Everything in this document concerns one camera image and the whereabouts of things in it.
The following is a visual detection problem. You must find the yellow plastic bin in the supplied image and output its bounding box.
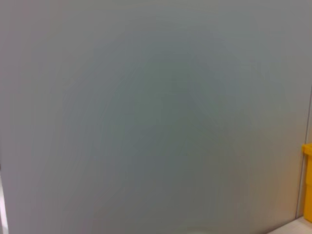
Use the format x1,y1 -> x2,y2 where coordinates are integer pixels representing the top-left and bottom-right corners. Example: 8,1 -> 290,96
301,143 -> 312,223

